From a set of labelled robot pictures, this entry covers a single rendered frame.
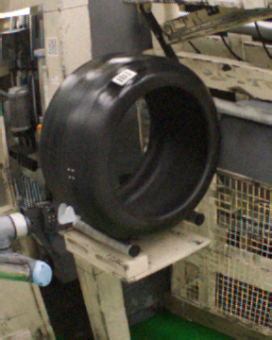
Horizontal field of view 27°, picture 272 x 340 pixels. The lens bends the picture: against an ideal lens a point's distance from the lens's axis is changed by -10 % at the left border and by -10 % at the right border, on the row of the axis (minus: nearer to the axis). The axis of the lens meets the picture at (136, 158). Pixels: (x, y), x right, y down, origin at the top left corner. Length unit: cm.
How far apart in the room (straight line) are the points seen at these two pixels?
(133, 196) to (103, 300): 50
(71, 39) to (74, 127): 43
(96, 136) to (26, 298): 102
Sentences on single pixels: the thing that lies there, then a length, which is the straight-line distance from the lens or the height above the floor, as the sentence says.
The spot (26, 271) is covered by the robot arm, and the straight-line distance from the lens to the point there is 157.
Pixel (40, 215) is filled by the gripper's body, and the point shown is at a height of 108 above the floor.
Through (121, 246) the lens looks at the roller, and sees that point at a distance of 188.
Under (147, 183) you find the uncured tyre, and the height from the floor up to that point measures 97.
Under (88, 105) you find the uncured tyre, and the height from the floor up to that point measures 137.
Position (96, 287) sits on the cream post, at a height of 56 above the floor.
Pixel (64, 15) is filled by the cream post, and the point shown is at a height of 163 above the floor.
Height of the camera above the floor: 179
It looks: 20 degrees down
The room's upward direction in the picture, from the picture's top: 6 degrees counter-clockwise
